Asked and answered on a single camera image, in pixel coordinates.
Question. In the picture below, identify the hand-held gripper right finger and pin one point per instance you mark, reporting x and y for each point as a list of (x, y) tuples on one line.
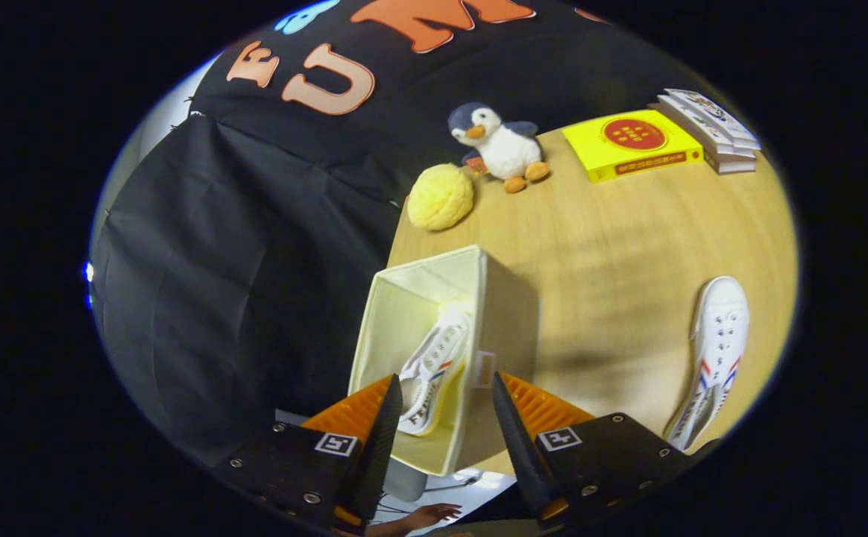
[(516, 447)]

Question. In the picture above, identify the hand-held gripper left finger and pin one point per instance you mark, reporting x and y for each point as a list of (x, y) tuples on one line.
[(382, 447)]

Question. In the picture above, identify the white canvas shoe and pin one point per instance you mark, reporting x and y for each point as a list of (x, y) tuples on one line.
[(438, 358), (721, 335)]

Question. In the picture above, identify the brown fabric storage box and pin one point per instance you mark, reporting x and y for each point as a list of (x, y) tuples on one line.
[(508, 321)]

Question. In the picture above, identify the yellow bun plush toy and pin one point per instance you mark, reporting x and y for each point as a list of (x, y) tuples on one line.
[(440, 198)]

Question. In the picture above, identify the penguin plush toy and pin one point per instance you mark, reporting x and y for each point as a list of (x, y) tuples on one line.
[(508, 149)]

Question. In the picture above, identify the yellow book red circle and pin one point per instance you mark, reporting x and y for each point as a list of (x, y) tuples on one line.
[(628, 138)]

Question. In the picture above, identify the brown cover book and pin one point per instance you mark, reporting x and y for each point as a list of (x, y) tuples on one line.
[(732, 164)]

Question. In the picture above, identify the thin white book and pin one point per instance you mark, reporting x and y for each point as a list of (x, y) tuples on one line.
[(702, 128)]

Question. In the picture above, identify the white illustrated cover book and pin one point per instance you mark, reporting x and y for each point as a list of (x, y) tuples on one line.
[(714, 112)]

